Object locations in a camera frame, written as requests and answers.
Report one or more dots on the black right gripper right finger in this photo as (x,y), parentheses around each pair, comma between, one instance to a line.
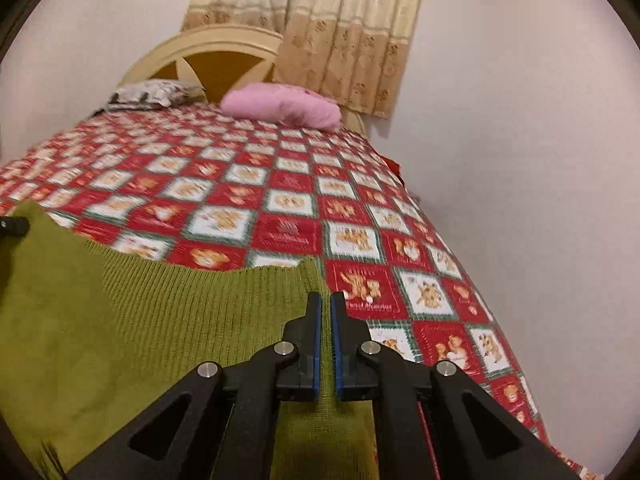
(353,379)

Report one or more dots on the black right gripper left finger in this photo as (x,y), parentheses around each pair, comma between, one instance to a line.
(300,379)

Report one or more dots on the green knitted sweater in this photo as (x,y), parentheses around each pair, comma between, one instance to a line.
(90,336)

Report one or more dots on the grey patterned pillow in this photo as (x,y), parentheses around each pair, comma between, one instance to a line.
(153,94)

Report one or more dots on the red patchwork bear bedspread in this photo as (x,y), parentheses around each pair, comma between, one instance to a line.
(190,186)

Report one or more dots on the cream wooden headboard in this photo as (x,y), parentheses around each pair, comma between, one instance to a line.
(220,58)

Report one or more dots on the pink pillow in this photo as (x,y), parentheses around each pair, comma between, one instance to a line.
(282,104)

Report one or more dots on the beige patterned curtain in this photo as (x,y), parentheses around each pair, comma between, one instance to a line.
(352,51)

